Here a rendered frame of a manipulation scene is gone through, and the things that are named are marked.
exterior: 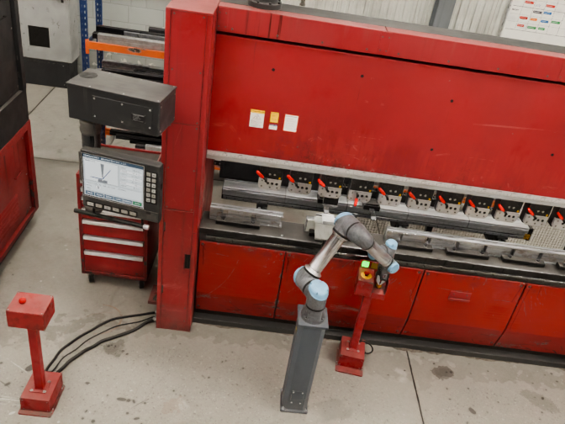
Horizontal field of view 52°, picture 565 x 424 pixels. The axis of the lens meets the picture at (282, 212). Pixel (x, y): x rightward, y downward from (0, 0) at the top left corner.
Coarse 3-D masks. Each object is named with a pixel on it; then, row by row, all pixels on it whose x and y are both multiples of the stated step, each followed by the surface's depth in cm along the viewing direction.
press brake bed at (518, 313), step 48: (240, 240) 392; (240, 288) 415; (288, 288) 413; (336, 288) 412; (432, 288) 409; (480, 288) 408; (528, 288) 407; (336, 336) 438; (384, 336) 444; (432, 336) 439; (480, 336) 435; (528, 336) 432
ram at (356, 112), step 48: (240, 48) 333; (288, 48) 332; (240, 96) 349; (288, 96) 348; (336, 96) 347; (384, 96) 346; (432, 96) 345; (480, 96) 344; (528, 96) 343; (240, 144) 366; (288, 144) 365; (336, 144) 364; (384, 144) 363; (432, 144) 362; (480, 144) 361; (528, 144) 360; (480, 192) 379; (528, 192) 378
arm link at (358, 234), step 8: (360, 224) 328; (352, 232) 325; (360, 232) 325; (368, 232) 328; (352, 240) 327; (360, 240) 325; (368, 240) 326; (368, 248) 329; (376, 248) 334; (376, 256) 339; (384, 256) 342; (384, 264) 347; (392, 264) 349; (392, 272) 351
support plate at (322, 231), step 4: (316, 216) 395; (316, 220) 391; (320, 220) 392; (316, 224) 387; (320, 224) 388; (316, 228) 383; (320, 228) 384; (324, 228) 384; (328, 228) 385; (332, 228) 386; (316, 232) 379; (320, 232) 380; (324, 232) 380; (328, 232) 381; (332, 232) 382; (316, 236) 375; (320, 236) 375; (324, 236) 376; (328, 236) 377; (324, 240) 374
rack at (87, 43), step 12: (84, 0) 490; (96, 0) 535; (96, 12) 541; (84, 24) 501; (96, 24) 547; (84, 36) 506; (84, 48) 512; (96, 48) 512; (108, 48) 512; (120, 48) 512; (132, 48) 512; (144, 48) 517; (84, 60) 518; (108, 132) 605; (108, 144) 576; (216, 168) 576
